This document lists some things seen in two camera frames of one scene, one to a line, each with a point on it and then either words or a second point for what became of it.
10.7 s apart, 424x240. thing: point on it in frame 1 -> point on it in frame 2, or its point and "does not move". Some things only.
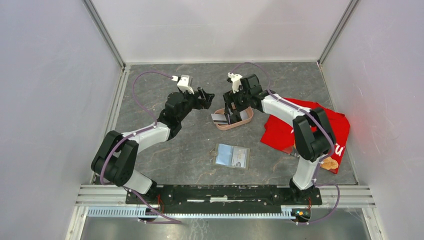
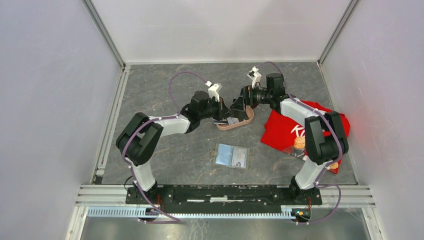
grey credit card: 239,157 does not move
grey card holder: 231,156 does not move
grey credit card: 219,118 does not move
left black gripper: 206,101 -> 223,111
